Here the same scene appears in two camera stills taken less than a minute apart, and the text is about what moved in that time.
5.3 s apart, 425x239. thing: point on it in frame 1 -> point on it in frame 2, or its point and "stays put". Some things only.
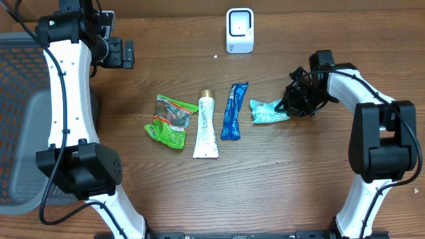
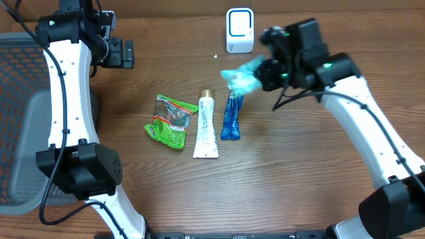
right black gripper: (289, 105) -> (263, 72)
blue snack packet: (230, 129) stays put
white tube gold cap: (206, 146) stays put
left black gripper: (117, 60) stays put
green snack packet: (170, 119) stays put
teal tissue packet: (263, 112) -> (242, 79)
